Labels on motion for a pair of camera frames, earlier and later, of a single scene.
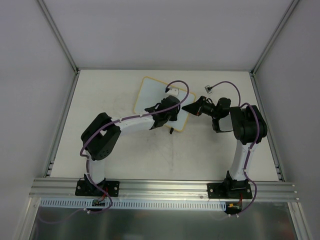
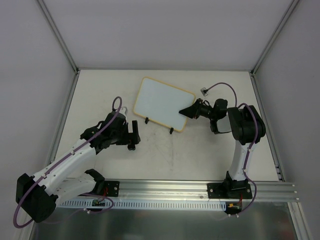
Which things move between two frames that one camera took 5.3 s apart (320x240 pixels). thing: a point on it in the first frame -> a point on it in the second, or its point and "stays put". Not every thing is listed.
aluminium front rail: [155, 190] stays put
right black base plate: [220, 191] stays put
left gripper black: [172, 110] -> [134, 133]
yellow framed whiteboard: [152, 92] stays put
